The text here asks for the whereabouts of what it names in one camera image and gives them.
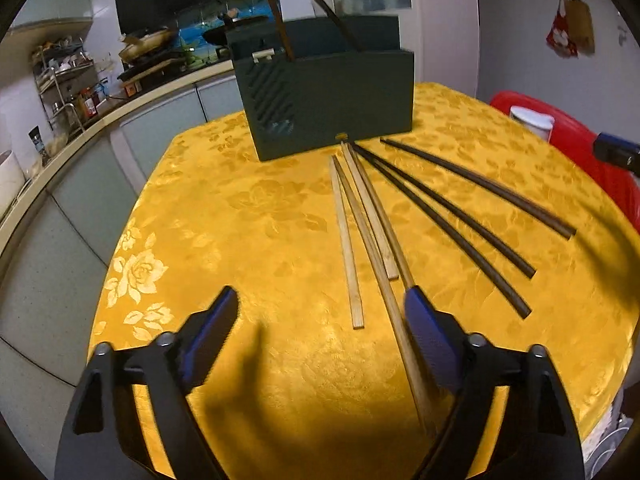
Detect black wok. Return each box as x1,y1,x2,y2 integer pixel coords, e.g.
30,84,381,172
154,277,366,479
202,7,273,48

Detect dark green utensil holder box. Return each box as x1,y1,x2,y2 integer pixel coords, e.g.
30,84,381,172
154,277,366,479
225,14,416,162

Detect white rice cooker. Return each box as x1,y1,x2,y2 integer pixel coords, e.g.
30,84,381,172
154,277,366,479
0,150,26,221

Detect grey lower kitchen cabinets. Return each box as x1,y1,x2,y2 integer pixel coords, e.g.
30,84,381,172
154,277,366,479
0,75,251,396

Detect beige kitchen countertop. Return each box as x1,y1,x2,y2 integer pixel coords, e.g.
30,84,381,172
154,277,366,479
0,60,238,266

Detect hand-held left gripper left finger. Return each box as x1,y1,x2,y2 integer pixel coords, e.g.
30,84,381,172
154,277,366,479
54,286,241,480

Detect golden frying pan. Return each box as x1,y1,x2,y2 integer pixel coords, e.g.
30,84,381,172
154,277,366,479
118,27,178,61

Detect brown wooden chopstick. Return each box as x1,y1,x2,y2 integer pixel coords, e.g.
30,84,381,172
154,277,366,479
252,0,296,61

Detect long wooden chopstick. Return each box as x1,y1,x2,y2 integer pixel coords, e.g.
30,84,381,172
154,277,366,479
333,157,438,436

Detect black portable stove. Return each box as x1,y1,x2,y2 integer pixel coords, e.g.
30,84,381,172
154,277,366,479
117,55,183,82

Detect blue picture backsplash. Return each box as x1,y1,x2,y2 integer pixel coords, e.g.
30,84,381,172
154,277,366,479
177,2,261,68

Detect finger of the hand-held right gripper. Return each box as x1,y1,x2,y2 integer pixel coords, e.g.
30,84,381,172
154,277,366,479
593,131,640,177

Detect brown hanging bag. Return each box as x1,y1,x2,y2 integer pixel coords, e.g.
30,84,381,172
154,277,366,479
564,0,596,56

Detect pepper grinder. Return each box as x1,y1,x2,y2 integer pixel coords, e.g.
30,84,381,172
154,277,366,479
27,126,48,166

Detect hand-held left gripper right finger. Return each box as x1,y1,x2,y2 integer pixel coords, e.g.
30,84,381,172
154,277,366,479
402,285,586,480

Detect metal spice rack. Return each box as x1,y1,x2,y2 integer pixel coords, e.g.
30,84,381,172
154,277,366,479
32,37,101,136

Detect red hanging cloth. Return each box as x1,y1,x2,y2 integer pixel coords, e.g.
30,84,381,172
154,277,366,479
546,0,580,58

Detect yellow floral tablecloth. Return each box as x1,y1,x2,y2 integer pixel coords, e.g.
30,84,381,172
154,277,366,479
87,82,636,480

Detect red plastic stool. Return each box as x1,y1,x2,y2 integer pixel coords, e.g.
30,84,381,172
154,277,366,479
490,90,640,233

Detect light wooden chopstick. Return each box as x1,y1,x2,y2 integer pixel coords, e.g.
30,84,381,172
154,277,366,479
341,142,400,281
347,144,416,288
329,156,365,330

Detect white cup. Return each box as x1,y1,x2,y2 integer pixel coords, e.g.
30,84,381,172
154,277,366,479
509,105,556,143

